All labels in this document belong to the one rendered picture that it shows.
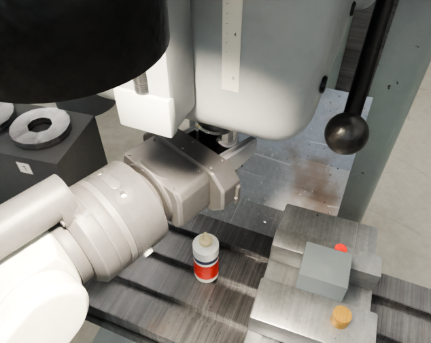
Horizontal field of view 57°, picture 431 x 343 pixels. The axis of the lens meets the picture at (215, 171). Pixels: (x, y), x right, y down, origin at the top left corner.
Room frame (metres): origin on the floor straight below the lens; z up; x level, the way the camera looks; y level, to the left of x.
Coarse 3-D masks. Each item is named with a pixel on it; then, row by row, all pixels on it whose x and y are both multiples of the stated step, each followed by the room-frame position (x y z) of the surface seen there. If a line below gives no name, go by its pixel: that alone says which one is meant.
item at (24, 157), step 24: (0, 120) 0.48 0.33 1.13; (24, 120) 0.48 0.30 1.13; (48, 120) 0.49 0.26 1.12; (72, 120) 0.50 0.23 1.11; (0, 144) 0.44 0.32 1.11; (24, 144) 0.43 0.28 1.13; (48, 144) 0.44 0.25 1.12; (72, 144) 0.45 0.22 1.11; (96, 144) 0.50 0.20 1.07; (0, 168) 0.43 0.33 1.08; (24, 168) 0.42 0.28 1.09; (48, 168) 0.41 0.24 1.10; (72, 168) 0.43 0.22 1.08; (96, 168) 0.48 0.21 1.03; (0, 192) 0.44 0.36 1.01
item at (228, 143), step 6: (198, 138) 0.31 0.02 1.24; (204, 138) 0.31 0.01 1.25; (234, 138) 0.31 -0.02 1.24; (204, 144) 0.31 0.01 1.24; (210, 144) 0.30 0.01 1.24; (216, 144) 0.30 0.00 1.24; (222, 144) 0.30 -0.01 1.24; (228, 144) 0.30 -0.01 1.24; (234, 144) 0.31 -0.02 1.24; (216, 150) 0.30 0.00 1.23; (222, 150) 0.30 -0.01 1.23
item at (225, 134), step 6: (198, 126) 0.31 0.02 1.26; (204, 126) 0.31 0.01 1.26; (210, 126) 0.31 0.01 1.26; (198, 132) 0.31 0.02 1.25; (204, 132) 0.31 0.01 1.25; (210, 132) 0.30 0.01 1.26; (216, 132) 0.30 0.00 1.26; (222, 132) 0.30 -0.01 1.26; (228, 132) 0.30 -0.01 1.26; (234, 132) 0.31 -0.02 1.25; (210, 138) 0.30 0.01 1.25; (216, 138) 0.30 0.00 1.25; (222, 138) 0.30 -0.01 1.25; (228, 138) 0.30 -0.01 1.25
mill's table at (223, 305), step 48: (192, 240) 0.41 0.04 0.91; (240, 240) 0.40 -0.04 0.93; (96, 288) 0.31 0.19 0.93; (144, 288) 0.31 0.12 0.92; (192, 288) 0.31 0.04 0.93; (240, 288) 0.32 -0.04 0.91; (384, 288) 0.31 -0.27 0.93; (144, 336) 0.25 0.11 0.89; (192, 336) 0.23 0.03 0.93; (240, 336) 0.23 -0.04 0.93; (384, 336) 0.23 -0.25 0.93
